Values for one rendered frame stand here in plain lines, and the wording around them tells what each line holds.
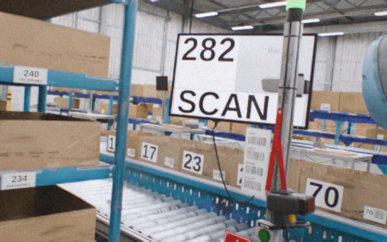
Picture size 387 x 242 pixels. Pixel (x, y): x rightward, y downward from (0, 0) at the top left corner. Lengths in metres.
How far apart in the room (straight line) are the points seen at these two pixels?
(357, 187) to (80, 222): 1.11
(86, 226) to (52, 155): 0.19
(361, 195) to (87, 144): 1.12
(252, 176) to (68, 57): 0.61
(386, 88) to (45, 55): 0.62
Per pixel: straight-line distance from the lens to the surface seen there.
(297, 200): 0.95
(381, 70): 0.56
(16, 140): 0.78
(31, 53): 0.77
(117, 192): 0.87
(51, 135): 0.80
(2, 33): 0.76
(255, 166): 1.07
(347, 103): 6.40
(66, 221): 0.85
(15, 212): 1.13
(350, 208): 1.61
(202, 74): 1.24
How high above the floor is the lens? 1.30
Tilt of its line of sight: 3 degrees down
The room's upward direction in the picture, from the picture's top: 5 degrees clockwise
